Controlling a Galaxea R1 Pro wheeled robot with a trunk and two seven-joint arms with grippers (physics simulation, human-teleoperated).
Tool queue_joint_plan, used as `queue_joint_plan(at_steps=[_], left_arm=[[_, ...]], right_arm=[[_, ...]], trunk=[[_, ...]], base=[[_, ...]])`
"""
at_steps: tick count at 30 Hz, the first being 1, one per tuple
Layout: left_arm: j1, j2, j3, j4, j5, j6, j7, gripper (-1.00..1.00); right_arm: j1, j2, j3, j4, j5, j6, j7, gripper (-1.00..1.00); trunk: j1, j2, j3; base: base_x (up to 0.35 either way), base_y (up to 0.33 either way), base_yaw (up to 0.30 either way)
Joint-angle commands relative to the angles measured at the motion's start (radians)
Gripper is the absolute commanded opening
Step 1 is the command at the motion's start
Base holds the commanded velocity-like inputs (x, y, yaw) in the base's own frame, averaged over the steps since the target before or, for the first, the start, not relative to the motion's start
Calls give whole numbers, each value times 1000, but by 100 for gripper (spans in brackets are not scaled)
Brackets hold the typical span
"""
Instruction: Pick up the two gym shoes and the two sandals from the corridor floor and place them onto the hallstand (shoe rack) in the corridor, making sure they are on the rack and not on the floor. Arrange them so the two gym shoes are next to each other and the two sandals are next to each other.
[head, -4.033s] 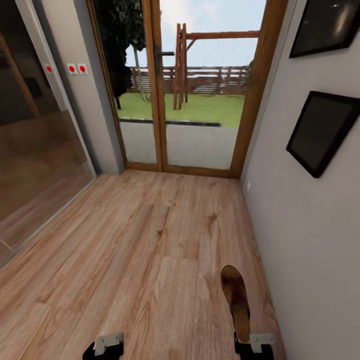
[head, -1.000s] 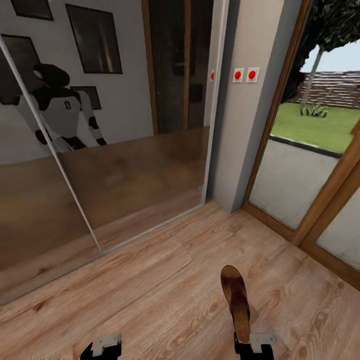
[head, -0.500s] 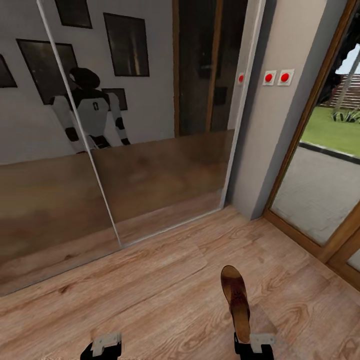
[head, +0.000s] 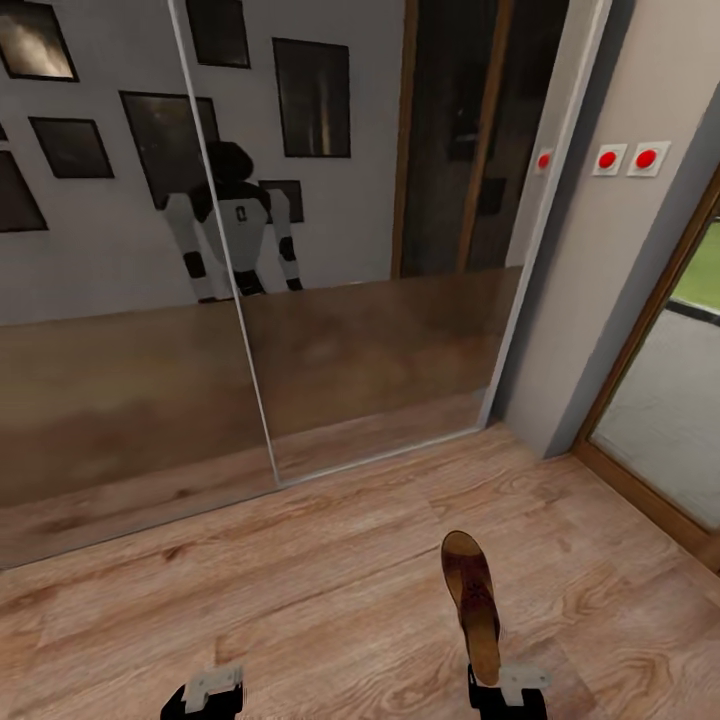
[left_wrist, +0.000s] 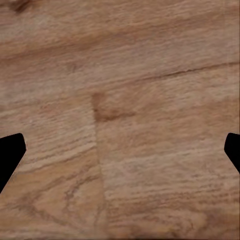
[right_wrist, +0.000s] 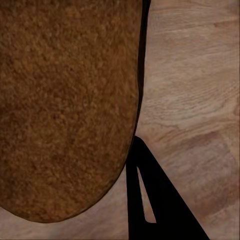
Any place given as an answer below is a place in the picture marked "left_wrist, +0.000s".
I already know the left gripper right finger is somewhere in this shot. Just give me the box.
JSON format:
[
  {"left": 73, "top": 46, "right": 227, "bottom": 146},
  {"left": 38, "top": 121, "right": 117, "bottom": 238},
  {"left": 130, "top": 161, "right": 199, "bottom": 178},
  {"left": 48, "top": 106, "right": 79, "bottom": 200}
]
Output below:
[{"left": 224, "top": 133, "right": 240, "bottom": 173}]

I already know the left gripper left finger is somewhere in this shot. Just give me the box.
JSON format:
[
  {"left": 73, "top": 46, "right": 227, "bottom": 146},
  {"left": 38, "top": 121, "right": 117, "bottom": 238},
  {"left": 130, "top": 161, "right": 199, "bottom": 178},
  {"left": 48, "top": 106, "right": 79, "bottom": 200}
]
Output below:
[{"left": 0, "top": 133, "right": 26, "bottom": 193}]

